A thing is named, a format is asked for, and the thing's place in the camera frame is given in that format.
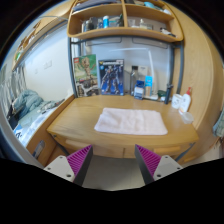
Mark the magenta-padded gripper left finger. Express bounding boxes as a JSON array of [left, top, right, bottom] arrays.
[[43, 144, 94, 187]]

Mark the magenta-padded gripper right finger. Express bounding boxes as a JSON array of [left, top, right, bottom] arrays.
[[134, 144, 184, 185]]

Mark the pale pink towel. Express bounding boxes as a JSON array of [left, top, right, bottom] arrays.
[[93, 107, 169, 136]]

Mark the clear plastic container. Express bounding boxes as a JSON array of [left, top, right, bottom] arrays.
[[180, 111, 195, 125]]

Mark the white mug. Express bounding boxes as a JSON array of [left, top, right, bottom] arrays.
[[171, 93, 184, 110]]

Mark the white red-capped lotion bottle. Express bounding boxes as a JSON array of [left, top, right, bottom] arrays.
[[179, 86, 193, 113]]

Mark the black electric shaver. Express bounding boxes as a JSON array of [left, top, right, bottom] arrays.
[[164, 83, 174, 105]]

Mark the bed with teal bedding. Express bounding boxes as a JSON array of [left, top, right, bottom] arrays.
[[6, 89, 66, 148]]

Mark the small blue box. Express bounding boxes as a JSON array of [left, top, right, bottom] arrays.
[[133, 80, 146, 100]]

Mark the light blue packet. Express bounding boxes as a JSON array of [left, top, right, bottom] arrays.
[[144, 75, 154, 98]]

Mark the white desk lamp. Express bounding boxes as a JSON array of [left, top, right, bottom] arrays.
[[109, 46, 160, 101]]

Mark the green toy figure box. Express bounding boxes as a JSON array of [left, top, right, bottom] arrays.
[[72, 54, 100, 98]]

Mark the white carton box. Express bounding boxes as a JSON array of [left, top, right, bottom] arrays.
[[138, 65, 150, 82]]

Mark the blue robot model box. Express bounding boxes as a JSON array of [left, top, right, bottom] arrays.
[[97, 59, 125, 97]]

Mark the wooden shelf unit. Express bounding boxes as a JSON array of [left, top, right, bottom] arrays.
[[66, 0, 184, 43]]

